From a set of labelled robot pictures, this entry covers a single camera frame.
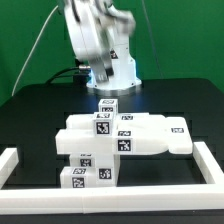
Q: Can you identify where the black cable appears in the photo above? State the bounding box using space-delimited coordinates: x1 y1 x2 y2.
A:
44 67 93 85

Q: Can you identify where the white cable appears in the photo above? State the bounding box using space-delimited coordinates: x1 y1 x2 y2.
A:
11 4 61 98

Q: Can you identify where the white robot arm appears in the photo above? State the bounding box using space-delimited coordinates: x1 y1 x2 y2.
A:
62 0 142 96

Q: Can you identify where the white chair back frame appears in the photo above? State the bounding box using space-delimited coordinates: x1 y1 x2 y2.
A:
55 112 193 155

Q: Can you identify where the small tagged white cube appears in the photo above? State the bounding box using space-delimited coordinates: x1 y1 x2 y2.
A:
98 99 118 113

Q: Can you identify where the white L-shaped obstacle fence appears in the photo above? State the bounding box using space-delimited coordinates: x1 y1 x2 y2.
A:
0 142 224 215

